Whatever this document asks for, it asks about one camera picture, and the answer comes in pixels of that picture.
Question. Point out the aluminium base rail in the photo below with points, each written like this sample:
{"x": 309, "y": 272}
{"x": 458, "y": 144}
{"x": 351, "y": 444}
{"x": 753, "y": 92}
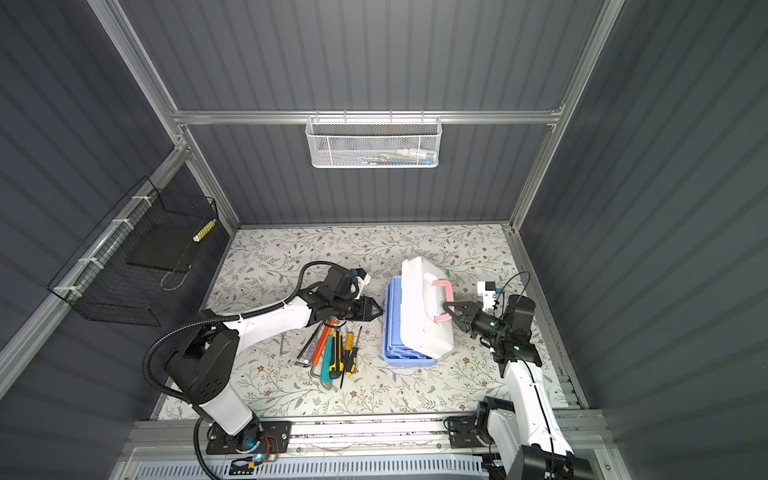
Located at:
{"x": 583, "y": 429}

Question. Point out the white wire mesh basket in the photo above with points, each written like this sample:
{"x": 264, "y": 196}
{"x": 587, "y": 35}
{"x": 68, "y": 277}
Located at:
{"x": 369, "y": 145}

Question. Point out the teal handled tool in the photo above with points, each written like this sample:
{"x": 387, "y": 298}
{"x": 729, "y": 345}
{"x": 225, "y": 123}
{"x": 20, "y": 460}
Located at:
{"x": 325, "y": 378}

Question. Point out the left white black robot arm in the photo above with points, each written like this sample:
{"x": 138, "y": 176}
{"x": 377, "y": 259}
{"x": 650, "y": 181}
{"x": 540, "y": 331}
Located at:
{"x": 194, "y": 362}

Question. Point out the yellow black utility knife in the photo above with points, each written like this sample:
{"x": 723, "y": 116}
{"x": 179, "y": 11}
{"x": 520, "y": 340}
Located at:
{"x": 335, "y": 369}

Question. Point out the black yellow screwdriver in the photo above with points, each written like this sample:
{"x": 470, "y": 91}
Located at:
{"x": 354, "y": 357}

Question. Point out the orange handled tool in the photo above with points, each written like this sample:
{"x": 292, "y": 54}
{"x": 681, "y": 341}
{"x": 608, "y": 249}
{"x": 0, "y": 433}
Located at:
{"x": 328, "y": 328}

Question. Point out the black wire cage basket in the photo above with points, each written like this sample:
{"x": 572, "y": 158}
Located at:
{"x": 138, "y": 271}

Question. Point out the yellow tag in cage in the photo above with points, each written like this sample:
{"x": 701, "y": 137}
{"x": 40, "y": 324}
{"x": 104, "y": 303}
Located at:
{"x": 204, "y": 230}

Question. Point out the black foam pad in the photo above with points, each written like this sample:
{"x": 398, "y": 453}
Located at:
{"x": 165, "y": 247}

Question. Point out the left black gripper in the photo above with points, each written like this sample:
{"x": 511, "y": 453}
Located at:
{"x": 366, "y": 309}

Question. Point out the white blue tool box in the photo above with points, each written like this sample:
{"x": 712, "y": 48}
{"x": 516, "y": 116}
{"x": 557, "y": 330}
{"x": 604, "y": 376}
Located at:
{"x": 417, "y": 329}

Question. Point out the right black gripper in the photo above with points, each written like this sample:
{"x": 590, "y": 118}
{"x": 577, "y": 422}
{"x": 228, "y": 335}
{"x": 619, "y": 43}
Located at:
{"x": 469, "y": 307}

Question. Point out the white vented cable duct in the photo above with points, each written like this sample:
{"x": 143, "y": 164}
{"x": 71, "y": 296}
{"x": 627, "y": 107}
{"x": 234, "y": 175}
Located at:
{"x": 427, "y": 466}

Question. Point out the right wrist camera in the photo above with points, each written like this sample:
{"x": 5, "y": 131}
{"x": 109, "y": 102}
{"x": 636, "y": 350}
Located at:
{"x": 489, "y": 295}

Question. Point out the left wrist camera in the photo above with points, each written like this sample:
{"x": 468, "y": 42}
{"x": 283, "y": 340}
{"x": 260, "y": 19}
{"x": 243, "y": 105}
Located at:
{"x": 362, "y": 276}

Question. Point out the large black hex key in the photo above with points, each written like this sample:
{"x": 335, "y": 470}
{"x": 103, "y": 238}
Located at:
{"x": 305, "y": 356}

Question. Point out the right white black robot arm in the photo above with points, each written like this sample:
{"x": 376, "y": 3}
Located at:
{"x": 523, "y": 428}

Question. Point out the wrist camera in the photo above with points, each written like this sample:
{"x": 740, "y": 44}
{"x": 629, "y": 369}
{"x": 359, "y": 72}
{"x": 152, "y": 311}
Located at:
{"x": 362, "y": 276}
{"x": 489, "y": 295}

